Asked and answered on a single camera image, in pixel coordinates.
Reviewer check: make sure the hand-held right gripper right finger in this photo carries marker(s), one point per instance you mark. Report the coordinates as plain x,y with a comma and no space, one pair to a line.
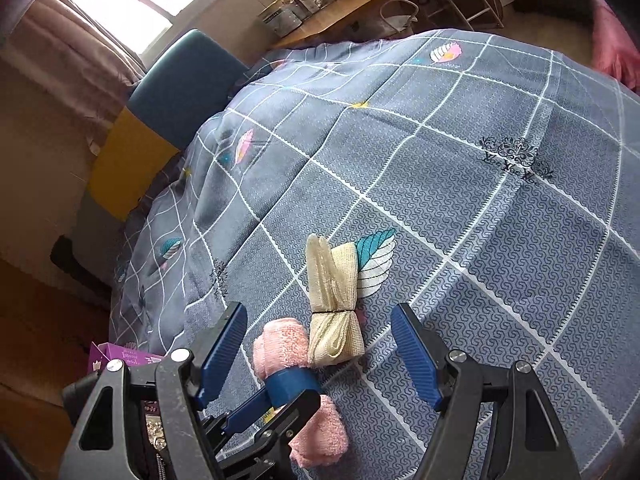
415,355

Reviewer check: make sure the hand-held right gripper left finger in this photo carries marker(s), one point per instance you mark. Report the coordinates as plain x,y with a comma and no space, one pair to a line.
222,355

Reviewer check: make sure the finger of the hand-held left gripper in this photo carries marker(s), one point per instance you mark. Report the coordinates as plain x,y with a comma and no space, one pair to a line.
292,382
247,412

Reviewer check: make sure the pink towel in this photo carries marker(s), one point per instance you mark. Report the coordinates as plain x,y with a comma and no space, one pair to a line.
282,345

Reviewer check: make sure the purple cardboard box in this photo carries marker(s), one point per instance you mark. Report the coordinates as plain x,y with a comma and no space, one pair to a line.
120,357

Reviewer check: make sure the beige mesh cloth roll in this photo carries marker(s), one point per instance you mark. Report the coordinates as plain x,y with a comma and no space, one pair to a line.
332,280

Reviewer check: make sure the grey checked leaf-print blanket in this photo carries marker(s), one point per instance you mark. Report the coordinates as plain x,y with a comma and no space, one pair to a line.
450,210

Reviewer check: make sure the blue yellow grey headboard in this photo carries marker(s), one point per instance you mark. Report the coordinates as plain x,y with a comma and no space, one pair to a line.
190,75

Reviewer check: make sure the pinkish curtain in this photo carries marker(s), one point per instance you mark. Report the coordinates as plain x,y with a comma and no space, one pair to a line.
80,70

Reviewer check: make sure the white appliance box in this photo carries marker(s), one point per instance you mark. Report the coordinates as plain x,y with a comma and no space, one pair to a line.
280,20

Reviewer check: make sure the white bag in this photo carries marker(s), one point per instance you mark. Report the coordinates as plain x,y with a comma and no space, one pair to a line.
400,12

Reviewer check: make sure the wooden desk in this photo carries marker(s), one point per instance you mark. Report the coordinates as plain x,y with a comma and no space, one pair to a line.
350,5

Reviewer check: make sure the pink ruffled bed cover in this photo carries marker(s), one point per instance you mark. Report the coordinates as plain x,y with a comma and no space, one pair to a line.
615,45

